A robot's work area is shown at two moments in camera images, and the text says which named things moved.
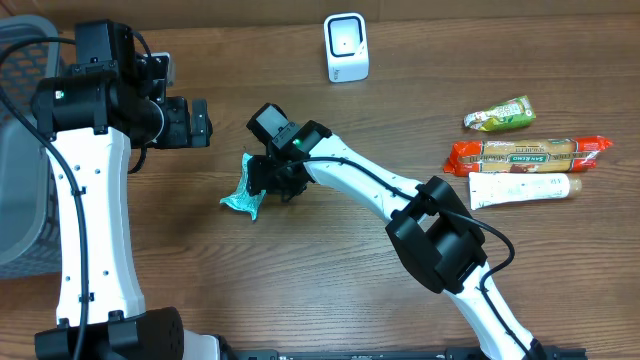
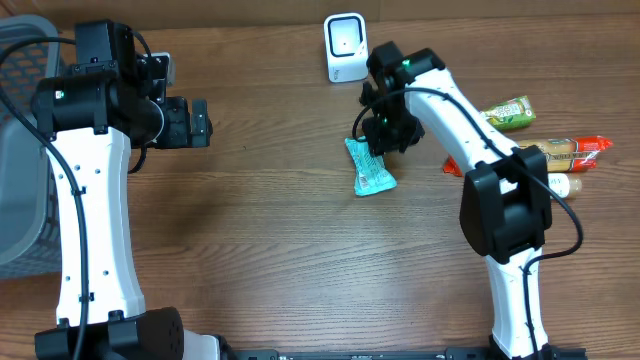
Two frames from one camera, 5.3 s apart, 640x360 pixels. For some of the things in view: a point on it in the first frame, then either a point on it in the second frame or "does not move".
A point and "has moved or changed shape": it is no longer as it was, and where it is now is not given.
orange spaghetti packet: [520, 156] does not move
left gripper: [198, 123] does not move
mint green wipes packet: [241, 199] has moved or changed shape
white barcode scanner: [347, 46] does not move
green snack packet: [516, 111] does not move
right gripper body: [282, 179] → [400, 131]
